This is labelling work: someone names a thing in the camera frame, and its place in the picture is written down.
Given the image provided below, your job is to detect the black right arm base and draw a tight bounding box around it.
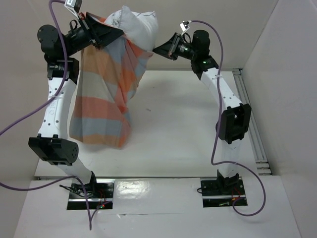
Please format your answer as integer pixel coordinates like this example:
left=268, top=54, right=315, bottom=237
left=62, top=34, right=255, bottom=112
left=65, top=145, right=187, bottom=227
left=197, top=178, right=248, bottom=208

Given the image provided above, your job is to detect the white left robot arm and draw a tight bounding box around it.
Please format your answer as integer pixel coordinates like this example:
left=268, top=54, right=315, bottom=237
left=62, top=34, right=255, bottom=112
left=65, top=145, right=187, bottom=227
left=28, top=13, right=123, bottom=198

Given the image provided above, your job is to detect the white pillow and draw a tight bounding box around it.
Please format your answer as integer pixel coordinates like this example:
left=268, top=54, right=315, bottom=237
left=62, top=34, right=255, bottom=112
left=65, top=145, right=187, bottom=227
left=105, top=5, right=159, bottom=51

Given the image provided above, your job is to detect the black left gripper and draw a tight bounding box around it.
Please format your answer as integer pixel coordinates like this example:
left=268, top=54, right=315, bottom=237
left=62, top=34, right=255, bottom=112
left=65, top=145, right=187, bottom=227
left=62, top=11, right=123, bottom=57

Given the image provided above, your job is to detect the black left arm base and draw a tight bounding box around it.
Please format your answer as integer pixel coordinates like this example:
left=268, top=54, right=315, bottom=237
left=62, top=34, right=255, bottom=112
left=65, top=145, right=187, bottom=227
left=59, top=179, right=114, bottom=210

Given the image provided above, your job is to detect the aluminium table edge rail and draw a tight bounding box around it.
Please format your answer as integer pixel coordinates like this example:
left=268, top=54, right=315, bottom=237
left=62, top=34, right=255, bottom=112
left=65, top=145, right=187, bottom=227
left=232, top=69, right=272, bottom=176

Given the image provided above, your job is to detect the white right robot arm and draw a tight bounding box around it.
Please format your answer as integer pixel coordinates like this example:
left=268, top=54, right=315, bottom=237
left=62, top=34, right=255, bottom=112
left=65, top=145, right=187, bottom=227
left=153, top=30, right=251, bottom=194

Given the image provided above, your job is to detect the orange grey checked pillowcase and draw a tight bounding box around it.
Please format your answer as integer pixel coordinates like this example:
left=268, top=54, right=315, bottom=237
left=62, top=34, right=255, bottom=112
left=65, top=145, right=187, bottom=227
left=69, top=34, right=152, bottom=148

